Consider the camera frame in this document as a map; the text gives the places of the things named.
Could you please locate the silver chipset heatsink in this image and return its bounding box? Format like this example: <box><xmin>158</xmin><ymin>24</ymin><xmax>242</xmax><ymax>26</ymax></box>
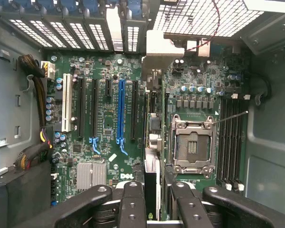
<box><xmin>76</xmin><ymin>162</ymin><xmax>107</xmax><ymax>190</ymax></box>

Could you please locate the metal CPU socket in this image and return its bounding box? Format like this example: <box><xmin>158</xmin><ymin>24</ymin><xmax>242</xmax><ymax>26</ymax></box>
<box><xmin>171</xmin><ymin>114</ymin><xmax>217</xmax><ymax>179</ymax></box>

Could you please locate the black RAM slot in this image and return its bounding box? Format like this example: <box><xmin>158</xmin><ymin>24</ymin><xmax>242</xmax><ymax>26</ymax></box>
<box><xmin>224</xmin><ymin>93</ymin><xmax>238</xmax><ymax>190</ymax></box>
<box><xmin>155</xmin><ymin>91</ymin><xmax>162</xmax><ymax>114</ymax></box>
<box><xmin>164</xmin><ymin>92</ymin><xmax>170</xmax><ymax>114</ymax></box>
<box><xmin>236</xmin><ymin>94</ymin><xmax>251</xmax><ymax>192</ymax></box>
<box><xmin>143</xmin><ymin>91</ymin><xmax>150</xmax><ymax>149</ymax></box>
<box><xmin>218</xmin><ymin>98</ymin><xmax>228</xmax><ymax>188</ymax></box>
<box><xmin>230</xmin><ymin>98</ymin><xmax>239</xmax><ymax>188</ymax></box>
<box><xmin>149</xmin><ymin>91</ymin><xmax>155</xmax><ymax>114</ymax></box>

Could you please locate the thin metal locking lever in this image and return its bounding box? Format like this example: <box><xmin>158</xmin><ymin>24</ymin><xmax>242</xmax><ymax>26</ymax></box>
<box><xmin>215</xmin><ymin>110</ymin><xmax>249</xmax><ymax>124</ymax></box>

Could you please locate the blue expansion slot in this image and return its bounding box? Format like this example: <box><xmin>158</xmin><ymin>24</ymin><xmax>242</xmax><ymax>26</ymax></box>
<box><xmin>115</xmin><ymin>79</ymin><xmax>129</xmax><ymax>156</ymax></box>

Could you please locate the white expansion slot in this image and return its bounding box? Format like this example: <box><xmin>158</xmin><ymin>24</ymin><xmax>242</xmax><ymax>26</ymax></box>
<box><xmin>62</xmin><ymin>73</ymin><xmax>72</xmax><ymax>133</ymax></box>

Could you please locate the green Dell motherboard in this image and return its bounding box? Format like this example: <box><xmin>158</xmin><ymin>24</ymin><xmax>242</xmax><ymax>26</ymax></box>
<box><xmin>46</xmin><ymin>44</ymin><xmax>250</xmax><ymax>214</ymax></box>

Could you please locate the white power connector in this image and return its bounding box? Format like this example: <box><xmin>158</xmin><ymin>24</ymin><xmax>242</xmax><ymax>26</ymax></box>
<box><xmin>40</xmin><ymin>60</ymin><xmax>56</xmax><ymax>80</ymax></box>

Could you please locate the grey metal PC case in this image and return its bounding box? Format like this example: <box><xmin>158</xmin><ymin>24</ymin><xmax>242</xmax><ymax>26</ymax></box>
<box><xmin>0</xmin><ymin>0</ymin><xmax>285</xmax><ymax>228</ymax></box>

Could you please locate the perforated metal slot cover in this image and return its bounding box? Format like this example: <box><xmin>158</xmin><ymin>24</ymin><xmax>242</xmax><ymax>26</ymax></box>
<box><xmin>126</xmin><ymin>26</ymin><xmax>140</xmax><ymax>52</ymax></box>
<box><xmin>29</xmin><ymin>20</ymin><xmax>67</xmax><ymax>48</ymax></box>
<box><xmin>89</xmin><ymin>23</ymin><xmax>109</xmax><ymax>51</ymax></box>
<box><xmin>69</xmin><ymin>23</ymin><xmax>95</xmax><ymax>50</ymax></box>
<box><xmin>8</xmin><ymin>19</ymin><xmax>53</xmax><ymax>48</ymax></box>
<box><xmin>49</xmin><ymin>22</ymin><xmax>86</xmax><ymax>49</ymax></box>

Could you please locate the blue slot retention clip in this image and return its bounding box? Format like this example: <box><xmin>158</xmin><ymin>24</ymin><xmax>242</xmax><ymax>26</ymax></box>
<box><xmin>14</xmin><ymin>0</ymin><xmax>34</xmax><ymax>8</ymax></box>
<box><xmin>60</xmin><ymin>0</ymin><xmax>79</xmax><ymax>11</ymax></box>
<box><xmin>123</xmin><ymin>0</ymin><xmax>143</xmax><ymax>17</ymax></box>
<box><xmin>37</xmin><ymin>0</ymin><xmax>55</xmax><ymax>9</ymax></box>
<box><xmin>82</xmin><ymin>0</ymin><xmax>100</xmax><ymax>15</ymax></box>

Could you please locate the multicolour power wire bundle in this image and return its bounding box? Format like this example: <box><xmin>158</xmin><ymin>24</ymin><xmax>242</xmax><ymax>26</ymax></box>
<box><xmin>13</xmin><ymin>127</ymin><xmax>54</xmax><ymax>173</ymax></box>

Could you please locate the red black twisted wire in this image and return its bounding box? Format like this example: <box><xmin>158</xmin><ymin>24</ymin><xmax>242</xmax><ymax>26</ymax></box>
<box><xmin>184</xmin><ymin>0</ymin><xmax>222</xmax><ymax>52</ymax></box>

